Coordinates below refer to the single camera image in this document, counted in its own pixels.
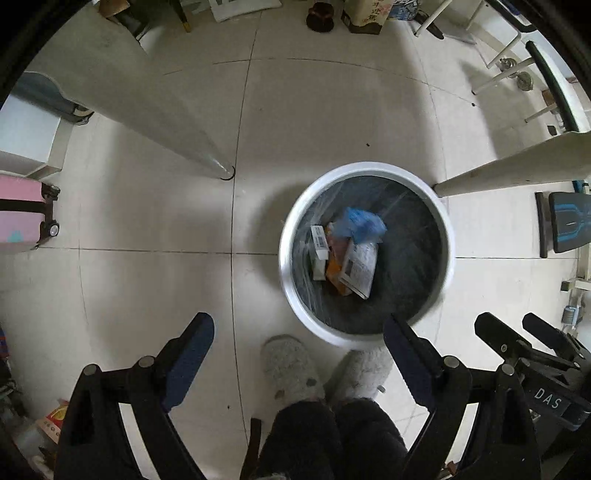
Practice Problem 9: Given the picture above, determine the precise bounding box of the grey suitcase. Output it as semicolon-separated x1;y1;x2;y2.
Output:
11;71;95;126

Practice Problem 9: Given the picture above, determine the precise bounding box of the orange packet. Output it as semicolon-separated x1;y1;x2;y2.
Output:
325;237;354;296

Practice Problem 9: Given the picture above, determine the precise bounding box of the dark brown pot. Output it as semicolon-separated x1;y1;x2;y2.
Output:
305;2;334;33

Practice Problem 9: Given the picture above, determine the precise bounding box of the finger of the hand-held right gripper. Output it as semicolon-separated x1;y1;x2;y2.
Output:
475;312;532;366
523;313;591;370

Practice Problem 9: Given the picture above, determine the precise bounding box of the person's left leg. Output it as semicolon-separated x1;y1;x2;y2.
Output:
254;401;342;480

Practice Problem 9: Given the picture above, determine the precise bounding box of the blue crumpled wrapper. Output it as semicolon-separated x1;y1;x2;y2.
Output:
330;207;387;245

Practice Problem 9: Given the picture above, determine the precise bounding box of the white bench black frame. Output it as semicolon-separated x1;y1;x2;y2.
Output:
472;21;581;137

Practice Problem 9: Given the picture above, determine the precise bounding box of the white printed packet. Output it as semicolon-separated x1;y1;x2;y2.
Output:
337;240;379;301

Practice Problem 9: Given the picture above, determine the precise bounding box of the metal dumbbell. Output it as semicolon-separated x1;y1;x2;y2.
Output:
501;58;534;90

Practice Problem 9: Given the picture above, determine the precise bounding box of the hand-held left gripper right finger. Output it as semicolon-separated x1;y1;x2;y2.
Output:
383;314;541;480

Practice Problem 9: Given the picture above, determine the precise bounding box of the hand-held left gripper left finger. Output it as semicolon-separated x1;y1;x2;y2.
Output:
54;313;215;480

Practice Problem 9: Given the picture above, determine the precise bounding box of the person's grey slipper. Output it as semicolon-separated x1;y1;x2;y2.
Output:
260;335;326;407
325;345;393;404

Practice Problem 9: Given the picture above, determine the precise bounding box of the white table leg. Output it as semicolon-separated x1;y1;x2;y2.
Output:
25;0;236;181
433;130;591;198

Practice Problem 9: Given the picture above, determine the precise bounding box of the person's right leg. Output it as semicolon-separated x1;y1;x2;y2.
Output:
332;398;411;480

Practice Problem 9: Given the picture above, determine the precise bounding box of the red cardboard box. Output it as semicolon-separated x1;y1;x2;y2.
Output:
36;399;70;444

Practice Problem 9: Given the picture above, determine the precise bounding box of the white round trash bin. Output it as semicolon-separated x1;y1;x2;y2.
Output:
278;161;457;348

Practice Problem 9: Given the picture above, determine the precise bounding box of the black blue fitness board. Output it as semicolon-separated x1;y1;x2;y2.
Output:
536;191;591;258

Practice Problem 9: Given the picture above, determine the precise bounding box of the person's leg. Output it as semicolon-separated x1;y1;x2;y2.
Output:
254;401;342;480
332;398;411;480

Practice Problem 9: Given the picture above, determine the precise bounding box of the person's right grey slipper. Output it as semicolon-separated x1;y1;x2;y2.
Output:
325;345;393;404

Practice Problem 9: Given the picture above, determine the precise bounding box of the small white box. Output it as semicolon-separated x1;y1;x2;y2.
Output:
310;224;329;281

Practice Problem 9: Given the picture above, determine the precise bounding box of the blue white porcelain jar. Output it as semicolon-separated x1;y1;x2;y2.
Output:
388;0;419;21

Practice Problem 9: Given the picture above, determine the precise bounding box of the brown paper bag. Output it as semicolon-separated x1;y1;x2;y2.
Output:
342;0;393;34

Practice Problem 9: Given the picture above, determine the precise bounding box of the pink suitcase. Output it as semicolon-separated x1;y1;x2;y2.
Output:
0;173;62;254

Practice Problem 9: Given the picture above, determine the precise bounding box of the person's left grey slipper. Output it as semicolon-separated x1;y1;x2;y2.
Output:
260;335;326;407

